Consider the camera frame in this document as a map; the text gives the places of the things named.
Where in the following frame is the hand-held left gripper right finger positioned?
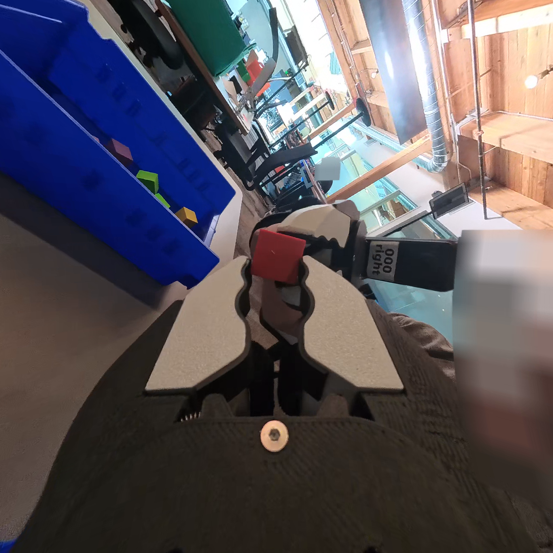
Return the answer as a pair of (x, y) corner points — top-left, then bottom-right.
(298, 256), (405, 395)

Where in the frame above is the red cube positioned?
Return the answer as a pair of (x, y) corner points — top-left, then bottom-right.
(251, 229), (306, 285)

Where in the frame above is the purple cube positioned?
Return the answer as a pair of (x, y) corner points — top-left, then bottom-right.
(106, 138), (132, 167)

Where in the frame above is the silver ventilation duct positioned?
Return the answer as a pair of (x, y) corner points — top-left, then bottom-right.
(402, 0), (459, 173)

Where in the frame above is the person's right hand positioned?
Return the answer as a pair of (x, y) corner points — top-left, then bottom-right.
(258, 279), (308, 342)

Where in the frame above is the small black monitor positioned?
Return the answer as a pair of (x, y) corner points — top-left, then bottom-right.
(429, 181), (470, 219)

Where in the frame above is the grey desk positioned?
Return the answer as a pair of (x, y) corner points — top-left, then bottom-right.
(0, 0), (243, 433)

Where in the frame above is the green board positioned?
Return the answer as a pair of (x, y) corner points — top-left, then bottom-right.
(166, 0), (256, 77)

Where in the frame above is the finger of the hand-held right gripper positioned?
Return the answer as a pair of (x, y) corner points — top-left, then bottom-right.
(304, 244), (335, 270)
(276, 205), (353, 251)

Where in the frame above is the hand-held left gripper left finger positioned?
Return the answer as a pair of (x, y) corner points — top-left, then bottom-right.
(145, 256), (252, 396)

